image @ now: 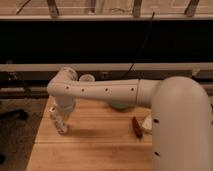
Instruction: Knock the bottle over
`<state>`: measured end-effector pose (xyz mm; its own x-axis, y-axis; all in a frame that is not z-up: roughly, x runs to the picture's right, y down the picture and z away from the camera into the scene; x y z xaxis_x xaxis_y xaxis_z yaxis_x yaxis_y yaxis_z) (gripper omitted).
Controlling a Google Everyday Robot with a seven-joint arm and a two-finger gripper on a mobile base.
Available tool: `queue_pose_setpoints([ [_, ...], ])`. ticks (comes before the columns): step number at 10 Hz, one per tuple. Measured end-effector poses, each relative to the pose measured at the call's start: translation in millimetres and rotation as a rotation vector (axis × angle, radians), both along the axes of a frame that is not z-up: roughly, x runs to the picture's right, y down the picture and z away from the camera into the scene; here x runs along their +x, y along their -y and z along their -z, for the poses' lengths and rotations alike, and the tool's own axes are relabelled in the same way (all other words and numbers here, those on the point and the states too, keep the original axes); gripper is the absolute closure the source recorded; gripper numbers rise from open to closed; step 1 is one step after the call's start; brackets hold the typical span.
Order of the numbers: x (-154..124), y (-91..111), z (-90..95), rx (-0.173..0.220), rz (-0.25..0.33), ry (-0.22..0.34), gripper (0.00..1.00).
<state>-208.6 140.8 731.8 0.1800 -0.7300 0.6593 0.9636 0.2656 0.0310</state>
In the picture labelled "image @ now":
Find clear bottle white cap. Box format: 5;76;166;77
49;107;68;134

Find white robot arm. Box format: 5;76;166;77
47;67;213;171

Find clear plastic cup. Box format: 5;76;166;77
79;74;95;82

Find green ceramic bowl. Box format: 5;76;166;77
110;103;130;111

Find clear box white contents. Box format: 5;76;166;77
141;115;152;133

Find black office chair base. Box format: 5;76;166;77
0;109;28;120

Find black hanging cable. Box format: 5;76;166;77
118;11;156;83

